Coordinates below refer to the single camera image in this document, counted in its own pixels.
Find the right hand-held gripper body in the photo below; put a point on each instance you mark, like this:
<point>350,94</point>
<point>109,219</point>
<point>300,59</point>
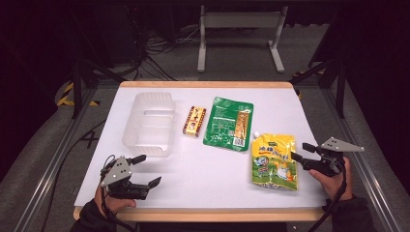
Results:
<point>328,161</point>

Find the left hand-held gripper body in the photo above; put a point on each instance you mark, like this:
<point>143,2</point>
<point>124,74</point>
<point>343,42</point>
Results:
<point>117,172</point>

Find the clear plastic container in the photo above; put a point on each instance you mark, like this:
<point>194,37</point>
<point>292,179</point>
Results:
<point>139,141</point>

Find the yellow spout pouch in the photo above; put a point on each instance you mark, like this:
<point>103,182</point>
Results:
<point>274,161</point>

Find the green gold food packet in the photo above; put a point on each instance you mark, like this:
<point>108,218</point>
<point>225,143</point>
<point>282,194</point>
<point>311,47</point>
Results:
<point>222,125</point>

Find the person's right hand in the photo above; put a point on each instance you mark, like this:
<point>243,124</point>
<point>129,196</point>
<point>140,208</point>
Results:
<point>332,185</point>

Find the person's left hand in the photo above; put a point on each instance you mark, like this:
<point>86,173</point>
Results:
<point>116,203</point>

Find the black cross tape mark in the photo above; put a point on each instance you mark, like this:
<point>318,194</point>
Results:
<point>90,139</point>

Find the black tripod stand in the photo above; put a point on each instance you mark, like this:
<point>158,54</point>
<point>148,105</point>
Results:
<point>340,87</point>
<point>77,83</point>

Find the small red yellow packet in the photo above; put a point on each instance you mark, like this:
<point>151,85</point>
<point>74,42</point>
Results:
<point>194,121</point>

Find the yellow black hazard tape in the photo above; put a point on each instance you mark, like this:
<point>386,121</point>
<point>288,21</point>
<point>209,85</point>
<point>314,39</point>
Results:
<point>66,93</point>

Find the white metal stand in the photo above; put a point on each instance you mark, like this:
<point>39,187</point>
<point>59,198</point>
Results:
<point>241,20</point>

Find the aluminium floor rail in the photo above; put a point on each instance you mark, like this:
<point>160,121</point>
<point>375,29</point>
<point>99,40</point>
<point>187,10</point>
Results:
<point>54,161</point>
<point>357,154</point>

